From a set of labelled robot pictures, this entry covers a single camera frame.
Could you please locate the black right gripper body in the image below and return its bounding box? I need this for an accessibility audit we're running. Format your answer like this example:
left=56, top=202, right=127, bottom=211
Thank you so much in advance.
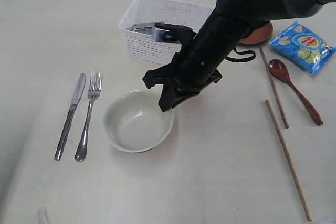
left=143, top=37, right=223, bottom=95

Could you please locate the white ceramic bowl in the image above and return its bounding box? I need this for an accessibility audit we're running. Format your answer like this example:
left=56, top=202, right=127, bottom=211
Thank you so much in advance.
left=103, top=90, right=174, bottom=153

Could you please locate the stainless steel cup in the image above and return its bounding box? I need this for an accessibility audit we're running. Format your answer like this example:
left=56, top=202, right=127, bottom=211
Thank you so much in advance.
left=130, top=22, right=166, bottom=37

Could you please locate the wooden chopstick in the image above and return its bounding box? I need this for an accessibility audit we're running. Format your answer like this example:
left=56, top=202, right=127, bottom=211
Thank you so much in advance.
left=259, top=46, right=289, bottom=129
left=265, top=100, right=312, bottom=222

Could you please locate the silver fork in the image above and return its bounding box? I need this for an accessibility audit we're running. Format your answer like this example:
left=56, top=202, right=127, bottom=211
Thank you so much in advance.
left=74, top=71, right=102, bottom=162

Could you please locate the brown wooden plate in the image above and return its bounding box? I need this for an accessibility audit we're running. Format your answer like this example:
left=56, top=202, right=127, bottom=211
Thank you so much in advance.
left=239, top=22, right=273, bottom=45

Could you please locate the dark wooden spoon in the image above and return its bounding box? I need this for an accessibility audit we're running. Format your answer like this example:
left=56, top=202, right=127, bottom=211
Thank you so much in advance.
left=268, top=59, right=323, bottom=126

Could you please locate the silver table knife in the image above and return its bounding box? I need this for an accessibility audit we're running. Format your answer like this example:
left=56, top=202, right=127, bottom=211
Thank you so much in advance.
left=54, top=73, right=86, bottom=161

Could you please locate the blue chips snack bag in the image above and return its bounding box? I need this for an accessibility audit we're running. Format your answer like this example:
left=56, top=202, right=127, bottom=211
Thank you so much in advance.
left=269, top=22, right=335, bottom=76

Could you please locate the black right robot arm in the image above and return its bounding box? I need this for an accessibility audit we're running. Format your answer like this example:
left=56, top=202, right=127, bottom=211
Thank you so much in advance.
left=143, top=0, right=335, bottom=111

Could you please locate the white perforated plastic basket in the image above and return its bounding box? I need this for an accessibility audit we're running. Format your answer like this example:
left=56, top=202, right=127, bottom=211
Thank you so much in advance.
left=119, top=0, right=214, bottom=65

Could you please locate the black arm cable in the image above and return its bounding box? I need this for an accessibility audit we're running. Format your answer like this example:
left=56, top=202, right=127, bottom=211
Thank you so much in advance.
left=225, top=47, right=257, bottom=63

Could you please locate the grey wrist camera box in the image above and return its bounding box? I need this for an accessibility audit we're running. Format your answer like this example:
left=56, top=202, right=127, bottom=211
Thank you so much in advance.
left=151, top=23, right=194, bottom=44

